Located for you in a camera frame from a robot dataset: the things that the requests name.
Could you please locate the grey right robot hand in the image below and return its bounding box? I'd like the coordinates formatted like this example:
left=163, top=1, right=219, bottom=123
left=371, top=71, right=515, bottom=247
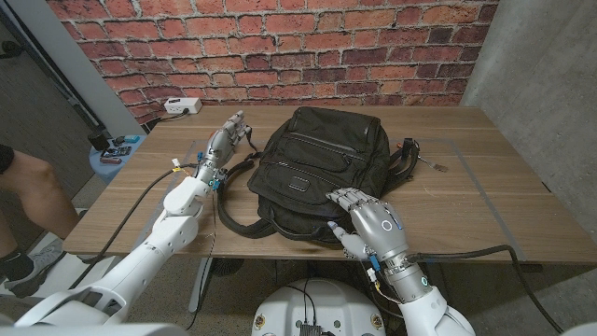
left=325, top=187, right=411, bottom=263

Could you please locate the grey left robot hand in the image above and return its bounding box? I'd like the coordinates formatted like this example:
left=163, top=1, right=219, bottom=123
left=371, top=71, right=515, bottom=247
left=198, top=110, right=253, bottom=181

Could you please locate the black backpack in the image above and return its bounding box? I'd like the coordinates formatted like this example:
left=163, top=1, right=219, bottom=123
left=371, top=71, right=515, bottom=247
left=215, top=105, right=449, bottom=245

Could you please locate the white power strip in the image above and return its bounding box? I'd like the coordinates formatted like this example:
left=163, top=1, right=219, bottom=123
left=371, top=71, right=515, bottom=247
left=163, top=96, right=203, bottom=116

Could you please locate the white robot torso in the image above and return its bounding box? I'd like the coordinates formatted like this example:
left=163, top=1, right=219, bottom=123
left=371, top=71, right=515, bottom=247
left=251, top=278, right=387, bottom=336

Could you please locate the black flat device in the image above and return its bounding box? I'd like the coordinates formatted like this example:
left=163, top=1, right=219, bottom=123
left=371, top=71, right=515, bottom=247
left=100, top=146, right=133, bottom=159

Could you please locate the light blue round stool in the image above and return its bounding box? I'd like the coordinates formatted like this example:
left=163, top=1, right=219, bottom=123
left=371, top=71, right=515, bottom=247
left=88, top=134, right=148, bottom=186

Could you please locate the brick print backdrop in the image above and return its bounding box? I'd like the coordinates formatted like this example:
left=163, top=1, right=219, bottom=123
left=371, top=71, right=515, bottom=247
left=46, top=0, right=499, bottom=125

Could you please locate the black round ribbed object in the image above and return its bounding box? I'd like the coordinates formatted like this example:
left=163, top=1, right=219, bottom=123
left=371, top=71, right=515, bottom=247
left=212, top=258, right=246, bottom=277

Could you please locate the grey table leg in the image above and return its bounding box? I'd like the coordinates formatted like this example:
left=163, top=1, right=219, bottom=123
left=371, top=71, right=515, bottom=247
left=188, top=258, right=215, bottom=315

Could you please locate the person's bare leg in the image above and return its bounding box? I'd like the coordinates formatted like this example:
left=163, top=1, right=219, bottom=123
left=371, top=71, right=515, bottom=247
left=0, top=144, right=80, bottom=262

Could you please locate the grey sneaker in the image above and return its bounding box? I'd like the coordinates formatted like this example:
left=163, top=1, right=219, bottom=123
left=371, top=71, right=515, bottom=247
left=0, top=237, right=64, bottom=300

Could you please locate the black power strip cord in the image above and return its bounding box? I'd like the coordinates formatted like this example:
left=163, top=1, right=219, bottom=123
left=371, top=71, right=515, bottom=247
left=139, top=109, right=190, bottom=130

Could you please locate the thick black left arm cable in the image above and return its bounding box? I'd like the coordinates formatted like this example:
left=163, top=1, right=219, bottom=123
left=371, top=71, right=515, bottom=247
left=69, top=162, right=200, bottom=290

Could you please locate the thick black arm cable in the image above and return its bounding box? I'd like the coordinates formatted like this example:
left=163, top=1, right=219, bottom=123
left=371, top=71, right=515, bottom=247
left=69, top=162, right=200, bottom=290
left=405, top=245, right=565, bottom=335

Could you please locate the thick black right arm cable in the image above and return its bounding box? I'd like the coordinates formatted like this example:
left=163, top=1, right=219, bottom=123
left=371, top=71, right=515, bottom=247
left=405, top=245, right=565, bottom=335

